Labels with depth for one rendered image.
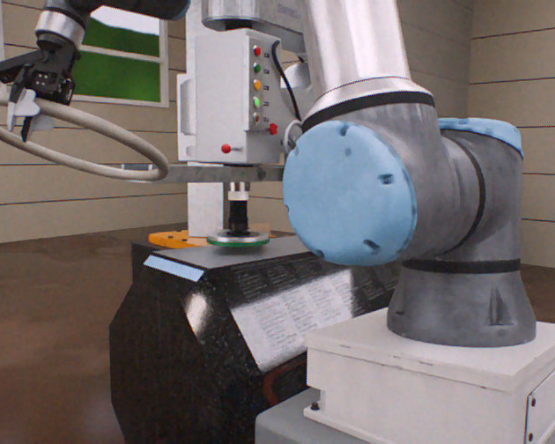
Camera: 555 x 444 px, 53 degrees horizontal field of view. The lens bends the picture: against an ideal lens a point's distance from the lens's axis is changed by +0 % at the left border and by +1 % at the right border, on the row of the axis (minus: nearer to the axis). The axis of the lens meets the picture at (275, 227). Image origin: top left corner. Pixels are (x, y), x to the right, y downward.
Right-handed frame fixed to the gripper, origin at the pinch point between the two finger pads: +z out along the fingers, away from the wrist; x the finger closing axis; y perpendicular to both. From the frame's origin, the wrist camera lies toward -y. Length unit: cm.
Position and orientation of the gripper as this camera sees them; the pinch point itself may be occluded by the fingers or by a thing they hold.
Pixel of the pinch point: (16, 130)
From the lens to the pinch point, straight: 125.2
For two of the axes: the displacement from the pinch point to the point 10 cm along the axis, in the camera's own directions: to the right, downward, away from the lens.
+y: 9.7, 2.2, -0.8
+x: 0.3, 2.1, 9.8
